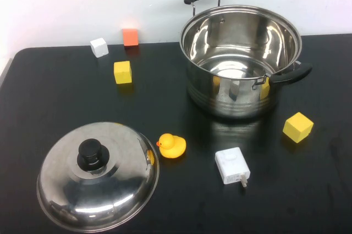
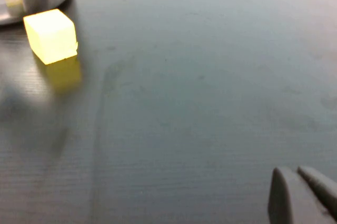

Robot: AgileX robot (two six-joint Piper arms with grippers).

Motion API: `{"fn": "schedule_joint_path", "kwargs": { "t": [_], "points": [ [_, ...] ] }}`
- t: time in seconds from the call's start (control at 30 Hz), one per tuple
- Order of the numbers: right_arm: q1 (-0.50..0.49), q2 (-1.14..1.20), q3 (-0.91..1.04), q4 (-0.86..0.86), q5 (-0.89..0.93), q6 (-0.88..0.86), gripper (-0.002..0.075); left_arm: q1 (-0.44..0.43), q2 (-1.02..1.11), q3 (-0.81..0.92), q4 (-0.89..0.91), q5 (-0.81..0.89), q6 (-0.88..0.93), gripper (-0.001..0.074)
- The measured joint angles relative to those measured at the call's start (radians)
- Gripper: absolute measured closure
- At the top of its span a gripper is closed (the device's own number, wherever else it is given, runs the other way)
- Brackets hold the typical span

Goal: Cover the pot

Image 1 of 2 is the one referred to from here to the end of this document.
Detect steel lid with black knob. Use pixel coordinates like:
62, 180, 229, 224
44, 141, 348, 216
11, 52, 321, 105
36, 122, 160, 233

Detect yellow rubber duck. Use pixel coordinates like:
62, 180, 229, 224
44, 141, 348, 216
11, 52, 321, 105
156, 133, 187, 159

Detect yellow cube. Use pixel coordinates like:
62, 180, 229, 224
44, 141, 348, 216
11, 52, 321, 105
113, 61, 133, 85
283, 112, 314, 144

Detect orange cube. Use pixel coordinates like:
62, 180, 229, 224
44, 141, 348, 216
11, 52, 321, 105
122, 28, 139, 47

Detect white power adapter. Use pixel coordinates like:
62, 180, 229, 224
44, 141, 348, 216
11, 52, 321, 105
214, 146, 251, 189

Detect white cube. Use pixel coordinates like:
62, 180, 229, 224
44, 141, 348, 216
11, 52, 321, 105
90, 37, 109, 58

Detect stainless steel pot black handles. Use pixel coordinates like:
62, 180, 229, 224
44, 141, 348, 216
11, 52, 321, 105
180, 0, 314, 121

